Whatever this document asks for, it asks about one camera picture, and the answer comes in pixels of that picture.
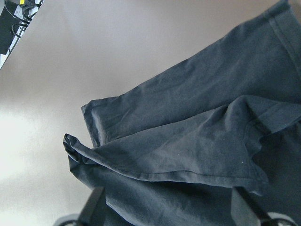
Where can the brown table mat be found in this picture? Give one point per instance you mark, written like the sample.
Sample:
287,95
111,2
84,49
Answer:
75,52

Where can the black printed t-shirt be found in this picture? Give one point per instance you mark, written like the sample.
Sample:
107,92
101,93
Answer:
169,151

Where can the black power adapter brick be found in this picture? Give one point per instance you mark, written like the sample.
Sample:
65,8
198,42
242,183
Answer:
10,14

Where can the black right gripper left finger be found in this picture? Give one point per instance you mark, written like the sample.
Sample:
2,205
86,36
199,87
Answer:
93,212

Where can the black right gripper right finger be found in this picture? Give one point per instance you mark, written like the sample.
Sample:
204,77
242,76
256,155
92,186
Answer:
245,211

